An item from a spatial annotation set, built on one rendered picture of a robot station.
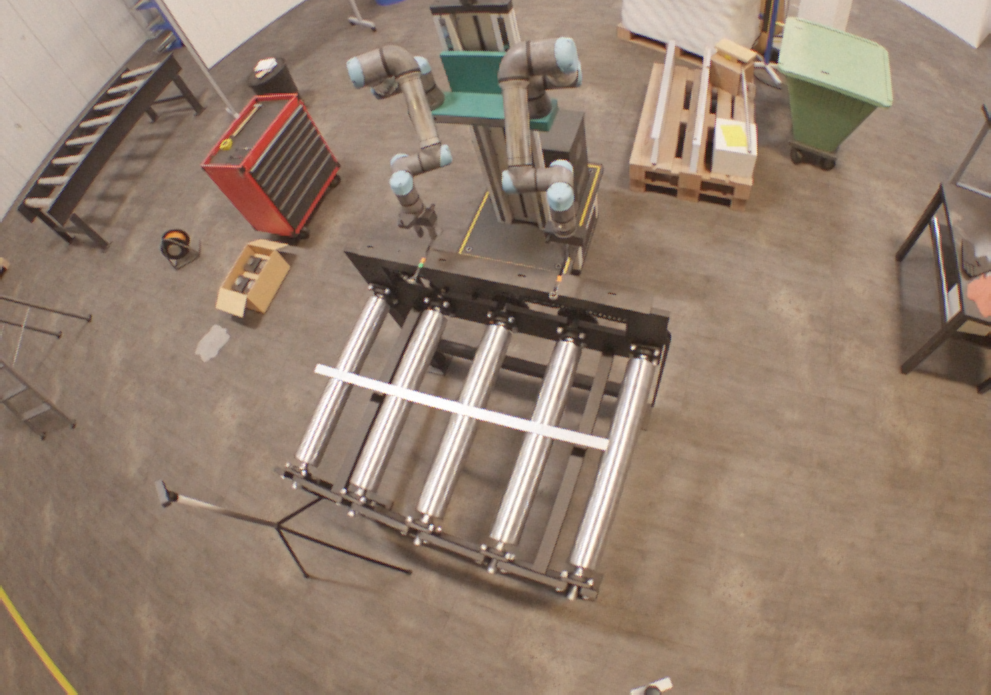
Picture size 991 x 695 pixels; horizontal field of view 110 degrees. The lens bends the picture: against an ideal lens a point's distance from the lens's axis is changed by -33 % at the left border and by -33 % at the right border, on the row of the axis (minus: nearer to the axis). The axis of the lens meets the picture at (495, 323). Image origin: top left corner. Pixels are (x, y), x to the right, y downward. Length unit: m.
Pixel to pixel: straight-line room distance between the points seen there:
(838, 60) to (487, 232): 2.61
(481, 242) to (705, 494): 1.89
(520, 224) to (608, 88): 1.85
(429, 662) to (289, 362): 2.10
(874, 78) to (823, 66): 0.37
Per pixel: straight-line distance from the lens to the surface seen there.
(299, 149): 3.85
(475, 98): 2.32
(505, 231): 3.08
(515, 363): 2.61
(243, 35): 5.95
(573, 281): 1.81
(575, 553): 1.80
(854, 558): 3.03
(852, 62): 3.82
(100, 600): 4.52
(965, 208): 3.38
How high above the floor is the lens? 2.70
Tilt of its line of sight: 60 degrees down
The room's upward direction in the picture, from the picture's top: 23 degrees counter-clockwise
